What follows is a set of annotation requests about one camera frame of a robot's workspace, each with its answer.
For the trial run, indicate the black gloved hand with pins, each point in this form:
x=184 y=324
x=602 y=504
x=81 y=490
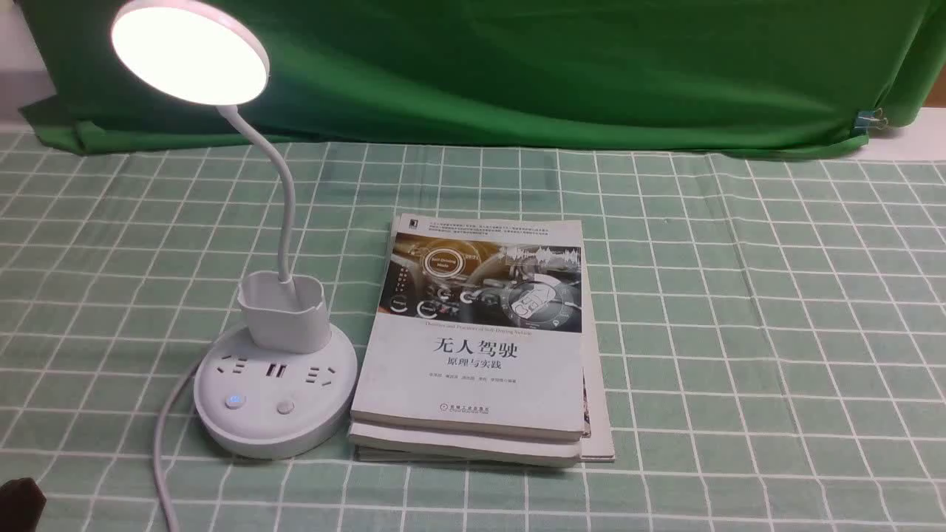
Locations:
x=22 y=504

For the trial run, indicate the white desk lamp with sockets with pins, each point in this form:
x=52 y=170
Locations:
x=282 y=383

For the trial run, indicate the middle white book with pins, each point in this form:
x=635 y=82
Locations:
x=388 y=442

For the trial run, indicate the top white self-driving book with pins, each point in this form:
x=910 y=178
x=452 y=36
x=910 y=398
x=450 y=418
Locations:
x=478 y=329

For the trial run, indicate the bottom thin book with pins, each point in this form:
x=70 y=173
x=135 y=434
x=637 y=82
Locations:
x=597 y=438

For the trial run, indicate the green checkered tablecloth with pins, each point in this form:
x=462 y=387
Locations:
x=772 y=335

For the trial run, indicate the green backdrop cloth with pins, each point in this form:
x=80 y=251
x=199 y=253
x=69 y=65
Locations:
x=757 y=79

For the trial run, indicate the blue binder clip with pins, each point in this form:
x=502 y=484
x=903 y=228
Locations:
x=869 y=121

